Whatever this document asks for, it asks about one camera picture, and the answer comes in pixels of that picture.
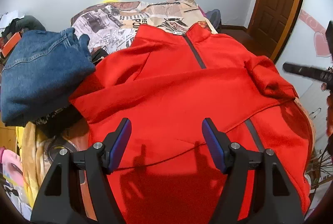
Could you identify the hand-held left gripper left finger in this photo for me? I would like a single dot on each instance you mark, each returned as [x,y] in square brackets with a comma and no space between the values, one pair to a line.
[121,140]

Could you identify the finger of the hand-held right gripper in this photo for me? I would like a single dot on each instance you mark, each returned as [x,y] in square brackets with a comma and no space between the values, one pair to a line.
[304,71]

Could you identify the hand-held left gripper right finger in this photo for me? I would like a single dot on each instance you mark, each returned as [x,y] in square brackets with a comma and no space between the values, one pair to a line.
[211,140]

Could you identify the red zip jacket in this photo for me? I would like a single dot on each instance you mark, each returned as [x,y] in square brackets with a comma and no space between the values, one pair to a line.
[169,83]

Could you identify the pile of dark clothes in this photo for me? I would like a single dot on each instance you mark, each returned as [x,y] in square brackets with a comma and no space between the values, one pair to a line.
[28,22]

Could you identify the black patterned garment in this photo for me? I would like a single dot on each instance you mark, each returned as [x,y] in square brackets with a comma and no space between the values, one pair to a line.
[65,120]

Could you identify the brown wooden door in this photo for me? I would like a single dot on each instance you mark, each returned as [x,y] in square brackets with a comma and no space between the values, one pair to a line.
[275,5]

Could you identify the small black cloth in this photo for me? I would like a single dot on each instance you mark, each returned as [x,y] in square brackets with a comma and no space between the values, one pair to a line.
[98,54]

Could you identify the yellow blanket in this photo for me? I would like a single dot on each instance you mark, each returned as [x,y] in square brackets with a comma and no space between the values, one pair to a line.
[31,161]

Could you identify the bundle of dark sticks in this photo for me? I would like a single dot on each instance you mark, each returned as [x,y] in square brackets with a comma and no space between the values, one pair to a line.
[321,164]

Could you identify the folded blue denim jeans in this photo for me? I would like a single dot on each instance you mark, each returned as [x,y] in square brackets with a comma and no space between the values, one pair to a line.
[39,78]

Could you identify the purple cloth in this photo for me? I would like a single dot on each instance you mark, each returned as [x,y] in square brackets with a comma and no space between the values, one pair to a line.
[213,17]

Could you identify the wooden bedside cabinet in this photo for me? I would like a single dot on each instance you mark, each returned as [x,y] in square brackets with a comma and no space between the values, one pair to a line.
[7,135]

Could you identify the pink soft item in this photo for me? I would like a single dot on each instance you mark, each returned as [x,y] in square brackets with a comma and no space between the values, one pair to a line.
[10,166]

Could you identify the printed bed sheet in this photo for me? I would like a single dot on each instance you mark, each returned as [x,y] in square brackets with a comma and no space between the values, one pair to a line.
[109,23]

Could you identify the yellow pillow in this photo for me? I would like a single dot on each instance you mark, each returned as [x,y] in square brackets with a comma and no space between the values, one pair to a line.
[110,0]

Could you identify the red box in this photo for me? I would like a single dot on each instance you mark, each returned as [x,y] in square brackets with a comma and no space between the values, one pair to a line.
[11,44]

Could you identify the white crumpled paper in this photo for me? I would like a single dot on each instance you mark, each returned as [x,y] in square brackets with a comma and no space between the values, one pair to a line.
[10,18]

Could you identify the pink heart wall sticker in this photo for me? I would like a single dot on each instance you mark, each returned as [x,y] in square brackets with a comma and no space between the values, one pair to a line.
[320,44]

